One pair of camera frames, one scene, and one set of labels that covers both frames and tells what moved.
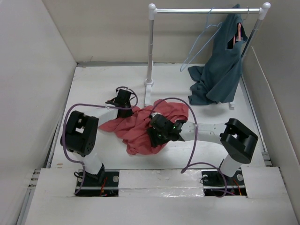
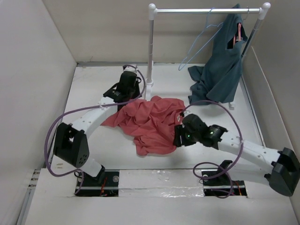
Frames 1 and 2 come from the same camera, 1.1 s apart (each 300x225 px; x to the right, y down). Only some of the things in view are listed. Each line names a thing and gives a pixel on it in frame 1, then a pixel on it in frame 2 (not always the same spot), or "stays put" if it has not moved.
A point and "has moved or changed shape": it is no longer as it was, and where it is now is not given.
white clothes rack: (153, 11) stays put
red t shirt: (133, 129) has moved or changed shape
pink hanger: (239, 37) stays put
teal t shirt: (217, 81) stays put
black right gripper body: (158, 137) to (187, 138)
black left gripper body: (128, 113) to (135, 92)
